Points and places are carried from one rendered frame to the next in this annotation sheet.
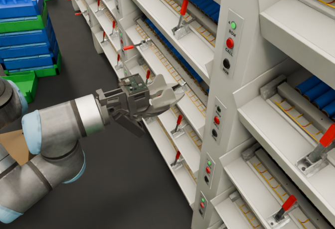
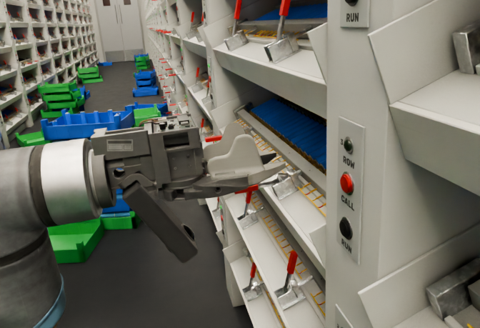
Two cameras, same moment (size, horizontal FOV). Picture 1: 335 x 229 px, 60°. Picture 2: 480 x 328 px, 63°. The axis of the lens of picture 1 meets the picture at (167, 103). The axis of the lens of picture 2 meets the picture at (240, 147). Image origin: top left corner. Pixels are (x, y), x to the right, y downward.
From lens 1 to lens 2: 0.36 m
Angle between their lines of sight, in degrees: 28
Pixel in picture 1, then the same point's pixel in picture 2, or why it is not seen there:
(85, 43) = not seen: hidden behind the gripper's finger
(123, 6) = (218, 90)
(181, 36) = (282, 58)
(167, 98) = (243, 163)
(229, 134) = (378, 208)
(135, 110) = (168, 174)
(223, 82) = (351, 58)
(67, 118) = (12, 165)
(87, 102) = (67, 143)
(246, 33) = not seen: outside the picture
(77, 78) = not seen: hidden behind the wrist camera
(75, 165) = (23, 301)
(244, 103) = (408, 85)
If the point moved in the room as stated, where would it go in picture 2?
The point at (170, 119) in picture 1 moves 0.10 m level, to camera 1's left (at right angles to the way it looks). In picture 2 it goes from (279, 272) to (226, 268)
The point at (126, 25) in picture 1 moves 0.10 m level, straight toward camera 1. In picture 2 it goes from (222, 120) to (218, 131)
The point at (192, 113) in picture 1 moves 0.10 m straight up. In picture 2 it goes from (307, 223) to (306, 148)
